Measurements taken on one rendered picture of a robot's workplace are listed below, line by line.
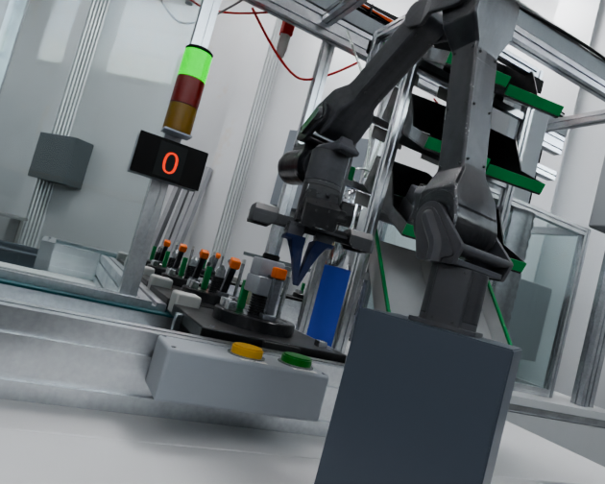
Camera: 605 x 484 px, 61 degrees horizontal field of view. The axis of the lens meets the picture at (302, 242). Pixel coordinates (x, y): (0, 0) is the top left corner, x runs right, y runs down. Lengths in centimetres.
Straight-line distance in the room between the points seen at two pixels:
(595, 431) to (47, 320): 212
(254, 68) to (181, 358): 528
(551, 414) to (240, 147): 413
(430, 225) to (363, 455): 22
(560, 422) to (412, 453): 177
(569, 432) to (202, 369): 185
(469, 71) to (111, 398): 55
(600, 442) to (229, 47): 543
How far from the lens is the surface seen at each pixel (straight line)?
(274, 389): 65
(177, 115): 94
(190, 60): 97
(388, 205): 102
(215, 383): 62
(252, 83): 572
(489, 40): 64
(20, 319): 65
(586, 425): 236
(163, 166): 92
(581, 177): 478
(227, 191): 542
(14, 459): 54
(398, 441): 49
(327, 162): 75
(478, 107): 60
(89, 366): 66
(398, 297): 101
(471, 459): 48
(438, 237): 51
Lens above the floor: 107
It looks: 4 degrees up
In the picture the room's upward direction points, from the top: 15 degrees clockwise
